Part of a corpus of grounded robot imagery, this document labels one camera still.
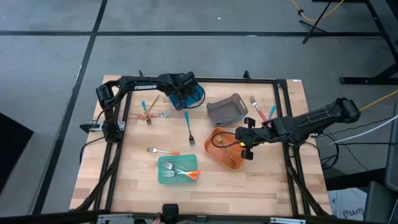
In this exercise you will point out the grey plastic bin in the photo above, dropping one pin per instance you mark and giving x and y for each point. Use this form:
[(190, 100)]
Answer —
[(225, 110)]

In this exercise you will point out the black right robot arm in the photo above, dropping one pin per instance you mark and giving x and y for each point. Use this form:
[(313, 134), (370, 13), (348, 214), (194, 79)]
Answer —
[(311, 119)]

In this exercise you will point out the green translucent plastic bin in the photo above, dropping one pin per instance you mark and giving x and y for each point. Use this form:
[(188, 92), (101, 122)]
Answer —
[(186, 160)]

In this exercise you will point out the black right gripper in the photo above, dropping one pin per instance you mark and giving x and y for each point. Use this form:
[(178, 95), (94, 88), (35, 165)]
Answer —
[(253, 135)]

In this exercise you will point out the large black object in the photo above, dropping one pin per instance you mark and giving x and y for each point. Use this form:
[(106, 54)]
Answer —
[(12, 149)]

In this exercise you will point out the dark grey cabinet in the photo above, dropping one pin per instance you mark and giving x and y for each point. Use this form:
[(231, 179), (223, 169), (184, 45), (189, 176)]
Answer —
[(379, 202)]

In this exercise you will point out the orange plastic bin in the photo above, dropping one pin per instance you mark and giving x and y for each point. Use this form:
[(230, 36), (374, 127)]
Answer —
[(214, 155)]

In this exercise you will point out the blue plastic bin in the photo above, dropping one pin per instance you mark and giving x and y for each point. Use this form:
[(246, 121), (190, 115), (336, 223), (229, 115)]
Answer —
[(194, 98)]

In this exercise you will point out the silver metal bracket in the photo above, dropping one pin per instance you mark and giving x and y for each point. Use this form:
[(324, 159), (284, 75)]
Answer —
[(287, 221), (115, 217)]

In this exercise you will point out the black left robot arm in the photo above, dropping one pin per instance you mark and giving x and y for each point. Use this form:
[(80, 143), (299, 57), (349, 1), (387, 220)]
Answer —
[(146, 87)]

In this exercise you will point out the black tripod stand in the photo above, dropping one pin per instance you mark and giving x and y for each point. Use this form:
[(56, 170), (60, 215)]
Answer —
[(312, 27)]

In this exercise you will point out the black desk frame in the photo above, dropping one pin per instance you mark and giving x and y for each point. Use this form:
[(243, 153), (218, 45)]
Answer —
[(367, 81)]

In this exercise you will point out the black aluminium table frame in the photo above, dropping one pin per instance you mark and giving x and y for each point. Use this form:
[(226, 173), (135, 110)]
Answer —
[(233, 80)]

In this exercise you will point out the white cardboard box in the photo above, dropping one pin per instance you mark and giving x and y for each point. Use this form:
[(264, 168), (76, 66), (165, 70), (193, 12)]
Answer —
[(348, 205)]

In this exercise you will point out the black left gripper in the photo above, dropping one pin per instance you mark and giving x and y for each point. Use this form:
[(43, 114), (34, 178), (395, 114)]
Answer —
[(183, 88)]

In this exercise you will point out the person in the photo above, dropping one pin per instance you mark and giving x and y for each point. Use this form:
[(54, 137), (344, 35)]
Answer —
[(170, 211)]

